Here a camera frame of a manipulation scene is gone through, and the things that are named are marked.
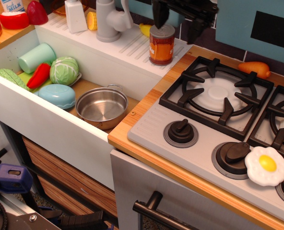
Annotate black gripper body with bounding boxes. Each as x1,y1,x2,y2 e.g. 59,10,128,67
167,0,219,18

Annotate black middle stove knob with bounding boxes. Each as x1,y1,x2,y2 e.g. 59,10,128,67
212,142,251,180

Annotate toy milk carton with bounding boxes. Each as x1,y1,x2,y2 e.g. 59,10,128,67
0,0,25,12

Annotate light green toy plate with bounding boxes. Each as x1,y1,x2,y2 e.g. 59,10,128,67
18,72,52,93

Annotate mint green toy cup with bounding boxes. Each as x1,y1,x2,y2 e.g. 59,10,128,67
18,43,56,73

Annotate grey toy faucet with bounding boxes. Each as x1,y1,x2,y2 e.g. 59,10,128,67
96,0,133,43

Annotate white soap dispenser bottle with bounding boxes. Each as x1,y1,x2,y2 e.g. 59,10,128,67
65,0,88,34

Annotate orange toy carrot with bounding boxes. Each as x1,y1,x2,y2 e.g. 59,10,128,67
238,61,271,79

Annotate yellow toy corn piece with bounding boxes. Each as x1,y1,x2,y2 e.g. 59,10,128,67
86,11,97,31

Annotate orange toy food can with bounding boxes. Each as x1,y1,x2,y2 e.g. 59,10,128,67
149,24,175,66

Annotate black left burner grate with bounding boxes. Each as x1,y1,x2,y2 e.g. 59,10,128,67
159,57,274,141

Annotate yellow toy banana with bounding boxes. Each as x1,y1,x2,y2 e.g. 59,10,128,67
139,23,152,37

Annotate stainless steel pot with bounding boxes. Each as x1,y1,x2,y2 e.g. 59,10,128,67
75,84,129,130

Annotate toy fried egg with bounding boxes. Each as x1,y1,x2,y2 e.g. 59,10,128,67
245,147,284,186

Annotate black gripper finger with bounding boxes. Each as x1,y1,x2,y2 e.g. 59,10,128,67
152,0,169,29
187,17,213,45

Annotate blue clamp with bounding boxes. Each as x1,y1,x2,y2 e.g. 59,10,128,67
0,163,33,194

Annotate black right burner grate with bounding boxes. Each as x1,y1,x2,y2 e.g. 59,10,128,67
248,86,284,158

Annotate green toy leafy vegetable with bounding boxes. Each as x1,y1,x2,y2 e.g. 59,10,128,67
0,69,28,90

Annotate orange transparent bowl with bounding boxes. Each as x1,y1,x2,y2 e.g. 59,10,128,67
50,0,89,16

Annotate red toy pepper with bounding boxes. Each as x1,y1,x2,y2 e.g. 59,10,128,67
26,63,51,89

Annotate red toy cheese wheel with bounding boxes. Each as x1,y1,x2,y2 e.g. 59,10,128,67
0,11,30,30

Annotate black burner grate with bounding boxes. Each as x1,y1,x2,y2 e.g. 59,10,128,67
159,57,274,141
248,86,284,158

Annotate dark red toy strawberry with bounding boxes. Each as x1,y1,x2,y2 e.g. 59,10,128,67
27,0,48,25

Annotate black left stove knob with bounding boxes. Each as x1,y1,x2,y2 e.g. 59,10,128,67
163,119,199,148

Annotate light blue toy bowl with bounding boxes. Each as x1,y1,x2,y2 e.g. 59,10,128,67
37,84,76,109

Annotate green toy cabbage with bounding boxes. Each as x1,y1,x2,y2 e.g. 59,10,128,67
50,56,79,86

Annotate black oven door handle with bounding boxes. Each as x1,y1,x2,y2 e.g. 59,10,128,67
132,191,198,230

